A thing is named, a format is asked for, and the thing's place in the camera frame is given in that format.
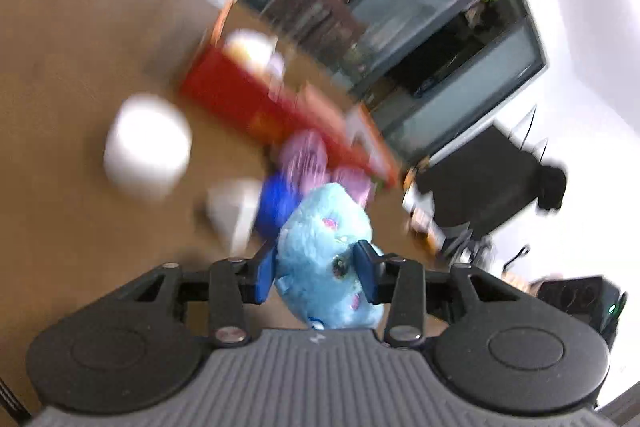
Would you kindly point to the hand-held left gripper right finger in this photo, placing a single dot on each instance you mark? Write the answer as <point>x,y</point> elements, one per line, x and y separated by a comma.
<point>367,272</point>

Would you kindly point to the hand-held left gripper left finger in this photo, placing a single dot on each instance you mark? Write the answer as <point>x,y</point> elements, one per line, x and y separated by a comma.
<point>265,274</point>

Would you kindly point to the light blue plush toy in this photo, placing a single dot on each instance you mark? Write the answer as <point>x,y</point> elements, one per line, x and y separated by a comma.
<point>325,257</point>

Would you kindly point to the red cardboard box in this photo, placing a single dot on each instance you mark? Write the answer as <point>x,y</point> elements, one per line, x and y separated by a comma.
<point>240,107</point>

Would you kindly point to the lavender folded towel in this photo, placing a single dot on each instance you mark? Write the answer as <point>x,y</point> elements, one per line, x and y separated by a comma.
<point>277,202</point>

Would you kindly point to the orange and white wrappers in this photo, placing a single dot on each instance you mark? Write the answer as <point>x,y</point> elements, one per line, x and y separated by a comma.
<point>420,217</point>

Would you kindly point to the purple rolled towel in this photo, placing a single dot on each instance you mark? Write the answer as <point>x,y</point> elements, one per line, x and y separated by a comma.
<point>305,157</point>

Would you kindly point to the black monitor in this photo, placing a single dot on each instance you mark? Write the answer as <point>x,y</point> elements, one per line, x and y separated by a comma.
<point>480,184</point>

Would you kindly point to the black cloth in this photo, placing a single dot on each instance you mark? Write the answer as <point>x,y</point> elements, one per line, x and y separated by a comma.
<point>551,187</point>

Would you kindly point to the black box with green light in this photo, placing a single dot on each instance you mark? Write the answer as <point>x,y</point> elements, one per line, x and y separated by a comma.
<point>580,299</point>

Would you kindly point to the dark sliding glass door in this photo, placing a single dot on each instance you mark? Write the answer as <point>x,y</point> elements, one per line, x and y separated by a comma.
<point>425,32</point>

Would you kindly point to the dark wooden chair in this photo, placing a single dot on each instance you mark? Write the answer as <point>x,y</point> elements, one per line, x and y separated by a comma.
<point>315,14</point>

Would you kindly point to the hanging clothes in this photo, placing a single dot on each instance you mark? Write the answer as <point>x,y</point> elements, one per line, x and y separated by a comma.
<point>487,4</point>

